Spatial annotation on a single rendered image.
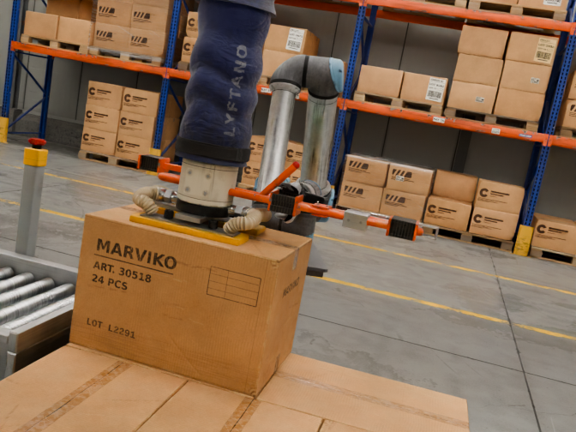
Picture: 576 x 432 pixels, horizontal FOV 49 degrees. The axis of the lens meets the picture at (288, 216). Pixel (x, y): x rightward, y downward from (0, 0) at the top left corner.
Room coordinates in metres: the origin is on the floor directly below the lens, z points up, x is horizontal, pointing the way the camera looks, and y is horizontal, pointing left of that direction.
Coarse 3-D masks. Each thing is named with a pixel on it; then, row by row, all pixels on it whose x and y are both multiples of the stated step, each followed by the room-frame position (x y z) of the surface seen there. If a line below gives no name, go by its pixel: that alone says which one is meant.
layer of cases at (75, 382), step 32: (64, 352) 1.74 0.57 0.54; (96, 352) 1.78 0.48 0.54; (0, 384) 1.49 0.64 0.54; (32, 384) 1.52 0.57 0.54; (64, 384) 1.55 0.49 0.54; (96, 384) 1.58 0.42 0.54; (128, 384) 1.61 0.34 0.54; (160, 384) 1.65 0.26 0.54; (192, 384) 1.68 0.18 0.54; (288, 384) 1.80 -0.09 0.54; (320, 384) 1.84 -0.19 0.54; (352, 384) 1.88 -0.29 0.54; (384, 384) 1.93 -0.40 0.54; (0, 416) 1.35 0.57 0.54; (32, 416) 1.37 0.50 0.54; (64, 416) 1.40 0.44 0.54; (96, 416) 1.42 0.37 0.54; (128, 416) 1.45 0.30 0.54; (160, 416) 1.48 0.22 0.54; (192, 416) 1.51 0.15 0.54; (224, 416) 1.54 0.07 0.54; (256, 416) 1.57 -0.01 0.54; (288, 416) 1.60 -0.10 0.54; (320, 416) 1.63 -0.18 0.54; (352, 416) 1.67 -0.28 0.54; (384, 416) 1.70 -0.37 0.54; (416, 416) 1.74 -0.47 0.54; (448, 416) 1.78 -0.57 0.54
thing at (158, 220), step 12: (132, 216) 1.81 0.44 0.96; (144, 216) 1.82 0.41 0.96; (156, 216) 1.84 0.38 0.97; (168, 216) 1.83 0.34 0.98; (168, 228) 1.79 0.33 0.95; (180, 228) 1.78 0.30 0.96; (192, 228) 1.79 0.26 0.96; (204, 228) 1.79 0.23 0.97; (216, 228) 1.81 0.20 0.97; (216, 240) 1.76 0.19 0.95; (228, 240) 1.75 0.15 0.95; (240, 240) 1.76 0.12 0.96
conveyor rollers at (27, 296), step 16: (0, 272) 2.33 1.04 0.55; (0, 288) 2.18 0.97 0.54; (16, 288) 2.18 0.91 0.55; (32, 288) 2.22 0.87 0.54; (48, 288) 2.31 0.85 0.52; (64, 288) 2.28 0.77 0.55; (0, 304) 2.05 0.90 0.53; (16, 304) 2.02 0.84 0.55; (32, 304) 2.08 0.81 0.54; (48, 304) 2.17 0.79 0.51; (64, 304) 2.12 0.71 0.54; (0, 320) 1.92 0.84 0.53; (16, 320) 1.89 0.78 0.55; (32, 320) 1.94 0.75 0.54
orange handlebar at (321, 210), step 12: (168, 168) 2.22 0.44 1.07; (180, 168) 2.21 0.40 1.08; (168, 180) 1.92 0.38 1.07; (228, 192) 1.88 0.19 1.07; (240, 192) 1.87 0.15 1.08; (252, 192) 1.91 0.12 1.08; (300, 204) 1.84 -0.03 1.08; (312, 204) 1.87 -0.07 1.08; (324, 216) 1.82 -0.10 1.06; (336, 216) 1.81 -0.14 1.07; (384, 228) 1.79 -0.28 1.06; (420, 228) 1.78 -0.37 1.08
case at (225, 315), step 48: (96, 240) 1.80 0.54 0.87; (144, 240) 1.77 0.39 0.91; (192, 240) 1.73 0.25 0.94; (288, 240) 1.96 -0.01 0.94; (96, 288) 1.80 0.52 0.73; (144, 288) 1.76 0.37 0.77; (192, 288) 1.73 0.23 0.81; (240, 288) 1.69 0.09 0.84; (288, 288) 1.83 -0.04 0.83; (96, 336) 1.79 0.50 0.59; (144, 336) 1.76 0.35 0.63; (192, 336) 1.72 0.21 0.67; (240, 336) 1.69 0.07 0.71; (288, 336) 1.96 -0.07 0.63; (240, 384) 1.68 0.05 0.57
